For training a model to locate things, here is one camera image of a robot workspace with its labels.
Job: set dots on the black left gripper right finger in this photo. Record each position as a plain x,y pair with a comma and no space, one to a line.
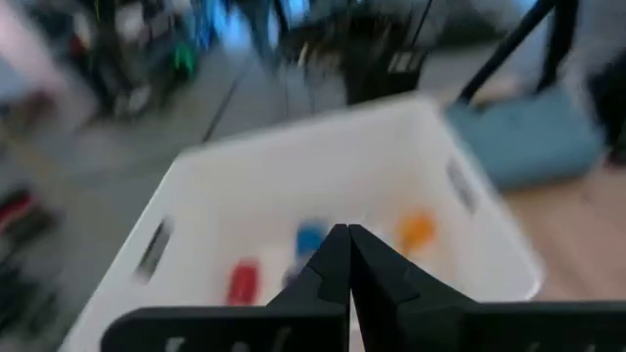
440,327

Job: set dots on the white plastic bin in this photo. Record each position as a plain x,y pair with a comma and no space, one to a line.
293,171

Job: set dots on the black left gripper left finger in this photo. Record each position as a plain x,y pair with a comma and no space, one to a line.
244,327

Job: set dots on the amber pill bottle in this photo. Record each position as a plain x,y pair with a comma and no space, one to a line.
415,231

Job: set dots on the black aluminium table frame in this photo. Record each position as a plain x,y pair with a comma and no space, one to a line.
494,58

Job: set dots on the red medicine bottle white cap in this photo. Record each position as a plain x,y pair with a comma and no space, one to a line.
243,282

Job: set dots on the teal patterned cloth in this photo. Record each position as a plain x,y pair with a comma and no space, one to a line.
523,137

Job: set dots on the small blue container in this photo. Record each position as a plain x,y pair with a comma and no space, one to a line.
310,239

